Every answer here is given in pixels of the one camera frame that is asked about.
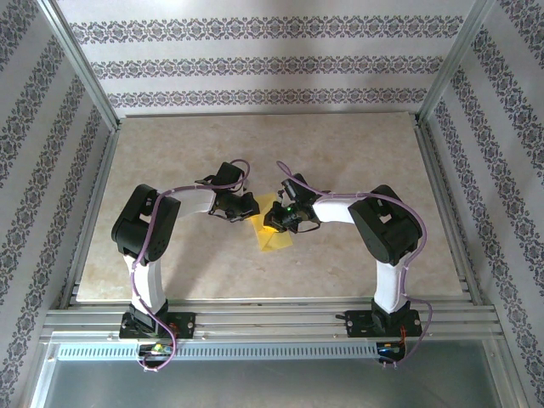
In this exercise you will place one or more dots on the yellow paper sheet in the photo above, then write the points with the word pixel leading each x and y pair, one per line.
pixel 276 244

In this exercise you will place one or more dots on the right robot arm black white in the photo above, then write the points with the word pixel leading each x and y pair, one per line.
pixel 382 229

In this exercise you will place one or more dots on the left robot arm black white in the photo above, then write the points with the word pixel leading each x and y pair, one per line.
pixel 144 225

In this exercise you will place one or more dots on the grey metal sheet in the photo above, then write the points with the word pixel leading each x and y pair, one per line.
pixel 272 384

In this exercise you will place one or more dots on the aluminium mounting rails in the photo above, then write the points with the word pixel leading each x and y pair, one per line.
pixel 272 323

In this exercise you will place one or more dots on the small circuit board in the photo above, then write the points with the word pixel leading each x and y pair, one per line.
pixel 391 349
pixel 157 349

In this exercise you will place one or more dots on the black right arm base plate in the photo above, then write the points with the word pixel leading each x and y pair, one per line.
pixel 357 323

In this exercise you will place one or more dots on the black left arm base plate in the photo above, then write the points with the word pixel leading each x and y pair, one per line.
pixel 187 325

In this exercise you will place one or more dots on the aluminium side rail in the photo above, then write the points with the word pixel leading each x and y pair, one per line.
pixel 446 212
pixel 91 212

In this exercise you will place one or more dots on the aluminium frame post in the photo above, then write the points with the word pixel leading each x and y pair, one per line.
pixel 81 64
pixel 455 59

